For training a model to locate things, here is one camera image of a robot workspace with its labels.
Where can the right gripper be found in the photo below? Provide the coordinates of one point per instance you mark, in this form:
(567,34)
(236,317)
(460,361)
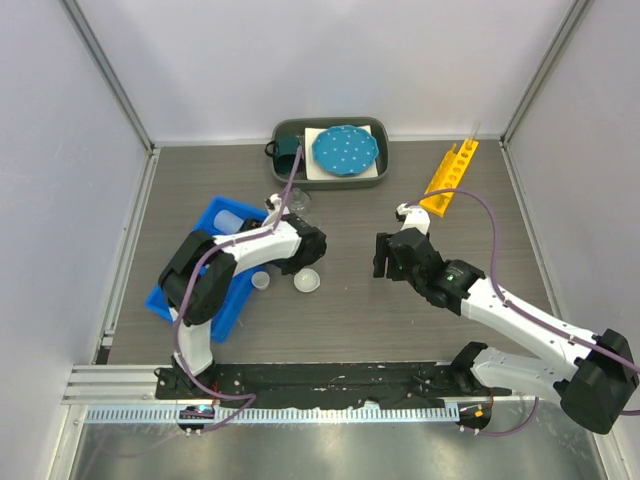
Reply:
(382,248)

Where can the clear round glass flask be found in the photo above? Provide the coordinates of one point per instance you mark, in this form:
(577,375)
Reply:
(298,202)

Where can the white squeeze bottle red cap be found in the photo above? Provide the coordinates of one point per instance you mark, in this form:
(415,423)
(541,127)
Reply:
(227,223)

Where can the yellow test tube rack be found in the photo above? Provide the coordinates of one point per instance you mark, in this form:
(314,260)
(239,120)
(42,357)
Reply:
(449,175)

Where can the clear glass test tube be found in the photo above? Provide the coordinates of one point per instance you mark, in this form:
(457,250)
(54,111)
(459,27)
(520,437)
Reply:
(474,132)

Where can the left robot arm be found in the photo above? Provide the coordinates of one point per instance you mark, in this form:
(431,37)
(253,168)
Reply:
(198,278)

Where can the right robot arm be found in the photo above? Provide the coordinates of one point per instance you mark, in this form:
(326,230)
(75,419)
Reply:
(590,376)

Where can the white evaporating dish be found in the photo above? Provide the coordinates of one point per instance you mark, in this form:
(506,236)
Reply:
(307,280)

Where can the white square paper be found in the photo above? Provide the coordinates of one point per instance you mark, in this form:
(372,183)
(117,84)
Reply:
(352,183)

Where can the blue dotted plate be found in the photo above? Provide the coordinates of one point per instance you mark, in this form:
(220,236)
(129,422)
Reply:
(341,152)

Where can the dark green mug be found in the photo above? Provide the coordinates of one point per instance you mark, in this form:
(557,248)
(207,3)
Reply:
(282,150)

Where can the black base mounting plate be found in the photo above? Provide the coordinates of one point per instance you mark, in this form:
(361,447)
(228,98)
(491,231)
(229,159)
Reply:
(338,386)

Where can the grey plastic tray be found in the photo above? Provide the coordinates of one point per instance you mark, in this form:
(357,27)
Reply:
(296,126)

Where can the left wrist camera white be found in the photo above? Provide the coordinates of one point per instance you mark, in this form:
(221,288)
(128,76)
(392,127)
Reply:
(276,208)

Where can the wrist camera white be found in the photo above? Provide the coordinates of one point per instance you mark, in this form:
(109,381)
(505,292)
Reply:
(276,208)
(413,216)

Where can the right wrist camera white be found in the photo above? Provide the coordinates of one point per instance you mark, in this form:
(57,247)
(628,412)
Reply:
(413,216)

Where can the white slotted cable duct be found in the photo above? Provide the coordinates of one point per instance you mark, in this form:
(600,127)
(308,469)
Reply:
(184,414)

